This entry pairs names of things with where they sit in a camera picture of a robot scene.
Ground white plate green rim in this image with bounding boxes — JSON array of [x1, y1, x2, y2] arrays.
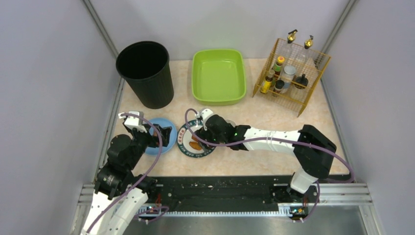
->
[[176, 124, 215, 158]]

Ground small yellow label bottle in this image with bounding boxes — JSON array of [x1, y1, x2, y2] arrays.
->
[[260, 70, 275, 94]]

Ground small black cap bottle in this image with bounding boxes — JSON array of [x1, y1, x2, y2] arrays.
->
[[273, 79, 285, 96]]

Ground green label sauce bottle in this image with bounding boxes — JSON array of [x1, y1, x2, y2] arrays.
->
[[272, 56, 285, 80]]

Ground silver lid glass jar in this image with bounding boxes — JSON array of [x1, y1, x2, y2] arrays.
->
[[280, 65, 297, 94]]

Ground black lid seasoning jar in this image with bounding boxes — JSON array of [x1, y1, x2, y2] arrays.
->
[[290, 73, 309, 102]]

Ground clear oil dispenser bottle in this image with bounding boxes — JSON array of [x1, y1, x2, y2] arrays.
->
[[281, 29, 298, 63]]

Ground dark sauce dispenser bottle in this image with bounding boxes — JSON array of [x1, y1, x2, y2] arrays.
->
[[296, 35, 314, 65]]

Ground pink mug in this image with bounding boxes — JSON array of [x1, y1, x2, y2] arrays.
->
[[225, 119, 236, 127]]

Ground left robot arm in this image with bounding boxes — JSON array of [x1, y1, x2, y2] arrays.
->
[[81, 124, 159, 235]]

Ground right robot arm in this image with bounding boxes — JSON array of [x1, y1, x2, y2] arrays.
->
[[194, 112, 337, 195]]

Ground blue plate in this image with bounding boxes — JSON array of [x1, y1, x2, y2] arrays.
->
[[145, 117, 178, 156]]

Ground orange food slice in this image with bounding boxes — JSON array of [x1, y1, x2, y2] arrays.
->
[[189, 141, 203, 151]]

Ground green plastic basin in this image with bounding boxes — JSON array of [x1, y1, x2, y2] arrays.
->
[[191, 48, 247, 106]]

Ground black plastic trash bin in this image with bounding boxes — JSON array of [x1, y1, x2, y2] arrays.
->
[[115, 41, 174, 109]]

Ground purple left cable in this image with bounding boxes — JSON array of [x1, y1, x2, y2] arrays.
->
[[86, 113, 170, 235]]

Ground purple cable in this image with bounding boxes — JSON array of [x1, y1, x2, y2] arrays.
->
[[184, 108, 356, 221], [86, 113, 170, 235]]

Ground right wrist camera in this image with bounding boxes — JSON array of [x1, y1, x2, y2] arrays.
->
[[195, 108, 214, 122]]

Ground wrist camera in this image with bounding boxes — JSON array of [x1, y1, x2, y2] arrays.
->
[[195, 108, 214, 122], [118, 111, 147, 134]]

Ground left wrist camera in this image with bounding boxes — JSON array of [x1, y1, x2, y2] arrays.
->
[[118, 111, 147, 134]]

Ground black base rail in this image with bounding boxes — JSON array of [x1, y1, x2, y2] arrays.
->
[[137, 176, 336, 219]]

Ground gold wire basket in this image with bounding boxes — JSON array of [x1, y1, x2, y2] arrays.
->
[[252, 38, 331, 116]]

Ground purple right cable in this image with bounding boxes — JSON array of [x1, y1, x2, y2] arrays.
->
[[184, 108, 356, 221]]

